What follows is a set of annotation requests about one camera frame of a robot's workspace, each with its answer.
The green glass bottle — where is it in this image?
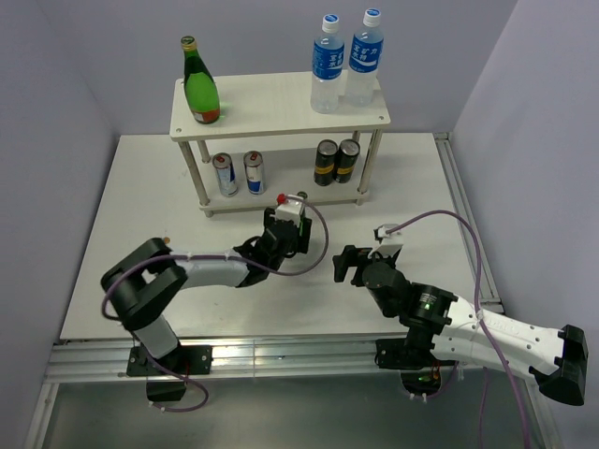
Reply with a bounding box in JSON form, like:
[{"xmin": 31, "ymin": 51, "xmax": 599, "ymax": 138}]
[
  {"xmin": 181, "ymin": 36, "xmax": 220, "ymax": 124},
  {"xmin": 293, "ymin": 200, "xmax": 312, "ymax": 254}
]

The blue silver energy can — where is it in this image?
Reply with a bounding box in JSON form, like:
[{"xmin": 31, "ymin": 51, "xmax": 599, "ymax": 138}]
[
  {"xmin": 212, "ymin": 152, "xmax": 238, "ymax": 197},
  {"xmin": 243, "ymin": 151, "xmax": 266, "ymax": 195}
]

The green glass bottle front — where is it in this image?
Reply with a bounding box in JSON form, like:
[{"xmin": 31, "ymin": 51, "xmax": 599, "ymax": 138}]
[{"xmin": 181, "ymin": 36, "xmax": 220, "ymax": 124}]

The blue label water bottle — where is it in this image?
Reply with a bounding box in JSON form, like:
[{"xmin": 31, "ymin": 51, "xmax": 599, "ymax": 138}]
[
  {"xmin": 345, "ymin": 7, "xmax": 384, "ymax": 107},
  {"xmin": 310, "ymin": 14, "xmax": 344, "ymax": 114}
]

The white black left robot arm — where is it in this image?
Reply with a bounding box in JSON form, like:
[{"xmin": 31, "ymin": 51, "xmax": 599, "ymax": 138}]
[{"xmin": 100, "ymin": 207, "xmax": 312, "ymax": 373}]

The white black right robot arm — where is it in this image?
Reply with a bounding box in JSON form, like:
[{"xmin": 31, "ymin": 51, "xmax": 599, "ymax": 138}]
[{"xmin": 332, "ymin": 245, "xmax": 589, "ymax": 406}]

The white two-tier shelf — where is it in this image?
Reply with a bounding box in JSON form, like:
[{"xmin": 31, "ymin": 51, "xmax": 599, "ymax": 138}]
[{"xmin": 169, "ymin": 72, "xmax": 390, "ymax": 217}]

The black Schweppes can left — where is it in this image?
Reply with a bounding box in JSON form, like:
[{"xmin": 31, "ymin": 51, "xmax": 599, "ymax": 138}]
[{"xmin": 314, "ymin": 139, "xmax": 338, "ymax": 186}]

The black schweppes can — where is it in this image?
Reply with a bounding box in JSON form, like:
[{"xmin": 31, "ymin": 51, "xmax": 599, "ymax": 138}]
[
  {"xmin": 334, "ymin": 138, "xmax": 360, "ymax": 183},
  {"xmin": 314, "ymin": 139, "xmax": 338, "ymax": 186}
]

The black Schweppes can right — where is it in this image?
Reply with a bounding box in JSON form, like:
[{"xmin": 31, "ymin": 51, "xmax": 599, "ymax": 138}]
[{"xmin": 334, "ymin": 138, "xmax": 360, "ymax": 183}]

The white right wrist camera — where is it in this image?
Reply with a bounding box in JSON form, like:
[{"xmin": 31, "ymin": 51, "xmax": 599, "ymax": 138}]
[{"xmin": 369, "ymin": 224, "xmax": 404, "ymax": 259}]

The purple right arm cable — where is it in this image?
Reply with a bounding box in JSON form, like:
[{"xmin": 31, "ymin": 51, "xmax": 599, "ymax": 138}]
[{"xmin": 387, "ymin": 210, "xmax": 534, "ymax": 449}]

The aluminium rail frame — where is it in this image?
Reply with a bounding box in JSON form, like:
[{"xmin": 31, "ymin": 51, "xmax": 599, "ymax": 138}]
[{"xmin": 26, "ymin": 135, "xmax": 562, "ymax": 448}]

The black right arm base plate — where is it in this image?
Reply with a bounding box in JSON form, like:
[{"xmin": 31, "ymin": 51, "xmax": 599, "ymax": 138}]
[{"xmin": 374, "ymin": 338, "xmax": 455, "ymax": 370}]

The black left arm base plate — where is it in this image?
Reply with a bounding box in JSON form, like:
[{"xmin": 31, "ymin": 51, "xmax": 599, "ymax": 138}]
[{"xmin": 125, "ymin": 344, "xmax": 214, "ymax": 378}]

